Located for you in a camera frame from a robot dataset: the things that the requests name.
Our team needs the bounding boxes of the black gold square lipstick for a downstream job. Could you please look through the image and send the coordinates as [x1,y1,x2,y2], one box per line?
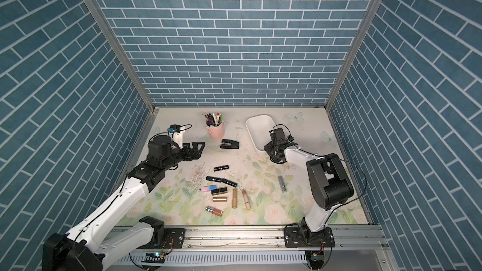
[211,187,228,196]

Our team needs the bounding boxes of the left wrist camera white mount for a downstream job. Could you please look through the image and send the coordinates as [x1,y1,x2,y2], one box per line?
[168,124,184,149]

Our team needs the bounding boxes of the pink lip gloss tube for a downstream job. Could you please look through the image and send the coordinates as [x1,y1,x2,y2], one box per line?
[242,189,252,210]

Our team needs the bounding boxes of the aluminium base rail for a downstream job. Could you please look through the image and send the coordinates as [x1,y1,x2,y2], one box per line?
[105,224,389,253]

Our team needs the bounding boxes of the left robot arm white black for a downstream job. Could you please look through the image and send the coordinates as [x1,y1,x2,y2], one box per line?
[41,133,205,270]

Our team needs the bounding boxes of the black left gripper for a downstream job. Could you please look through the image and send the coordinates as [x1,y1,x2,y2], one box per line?
[161,141,206,171]

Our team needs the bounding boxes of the beige concealer tube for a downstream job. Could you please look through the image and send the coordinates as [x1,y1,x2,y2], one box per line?
[232,188,238,209]

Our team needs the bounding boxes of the pink metal pen bucket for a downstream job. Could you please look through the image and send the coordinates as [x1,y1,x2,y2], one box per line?
[206,121,225,140]

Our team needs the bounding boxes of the silver lipstick tube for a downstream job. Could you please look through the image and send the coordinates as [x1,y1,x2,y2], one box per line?
[277,176,287,193]

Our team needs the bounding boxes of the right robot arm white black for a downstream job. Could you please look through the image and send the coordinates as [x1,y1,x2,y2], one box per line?
[264,128,355,247]

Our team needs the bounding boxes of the gold lipstick tube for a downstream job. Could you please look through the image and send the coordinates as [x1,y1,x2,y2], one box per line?
[212,196,227,202]

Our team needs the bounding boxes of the black lipstick gold band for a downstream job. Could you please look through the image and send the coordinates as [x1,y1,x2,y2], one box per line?
[221,178,238,188]

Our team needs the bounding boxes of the white plastic storage box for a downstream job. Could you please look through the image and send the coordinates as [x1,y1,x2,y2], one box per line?
[246,115,275,154]

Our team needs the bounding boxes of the black stapler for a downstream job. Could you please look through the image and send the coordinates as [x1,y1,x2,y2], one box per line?
[220,139,240,149]

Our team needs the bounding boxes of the long black lipstick tube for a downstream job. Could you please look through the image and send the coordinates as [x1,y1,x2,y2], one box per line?
[206,176,223,183]

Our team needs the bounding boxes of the red lip gloss silver cap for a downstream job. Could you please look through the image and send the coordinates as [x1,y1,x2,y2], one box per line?
[206,206,223,217]

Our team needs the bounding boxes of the black lipstick silver band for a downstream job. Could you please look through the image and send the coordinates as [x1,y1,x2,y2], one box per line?
[213,165,229,172]

